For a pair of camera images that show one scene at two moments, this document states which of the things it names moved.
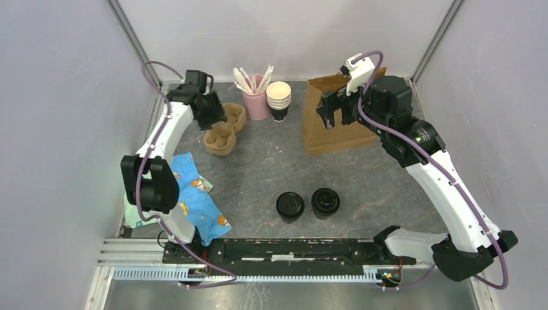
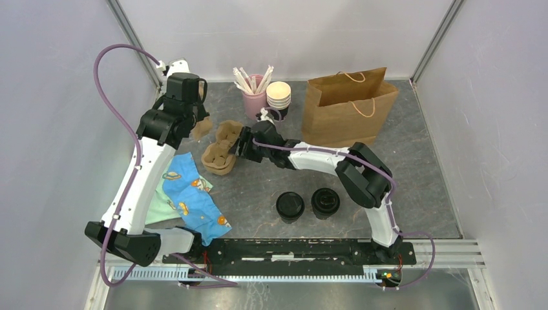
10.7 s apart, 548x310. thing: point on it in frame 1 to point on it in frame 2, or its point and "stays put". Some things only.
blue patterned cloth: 195,199 stays put
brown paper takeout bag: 317,138 stays put
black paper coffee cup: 325,201 stays put
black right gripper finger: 331,102 to 240,147
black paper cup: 289,205 stays put
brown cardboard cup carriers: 221,140 to 218,159
